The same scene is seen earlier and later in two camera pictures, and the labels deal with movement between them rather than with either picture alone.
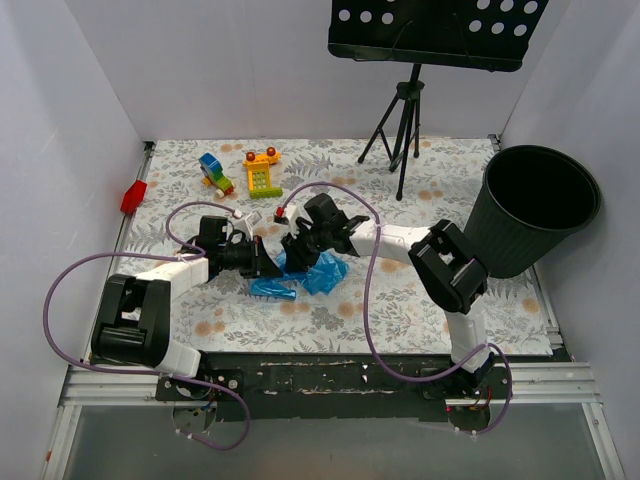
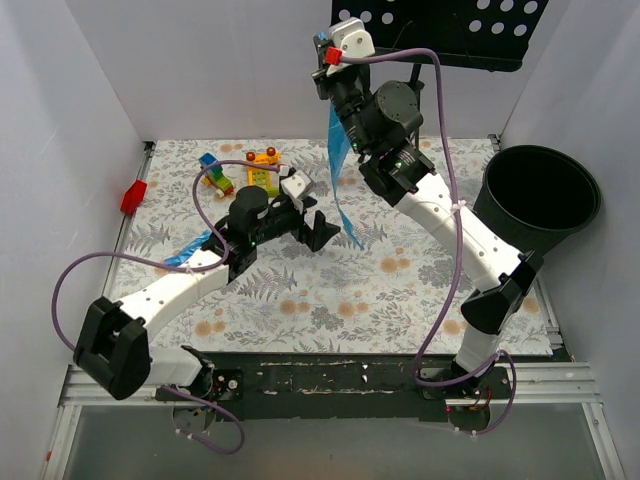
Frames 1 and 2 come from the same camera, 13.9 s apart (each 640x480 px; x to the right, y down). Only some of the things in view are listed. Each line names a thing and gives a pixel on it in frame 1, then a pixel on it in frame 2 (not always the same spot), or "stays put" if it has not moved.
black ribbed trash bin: x=530 y=199 stays put
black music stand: x=484 y=35 stays put
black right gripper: x=301 y=240 → x=332 y=80
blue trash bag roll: x=321 y=278 → x=339 y=149
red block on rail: x=133 y=197 stays put
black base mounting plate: x=347 y=387 stays put
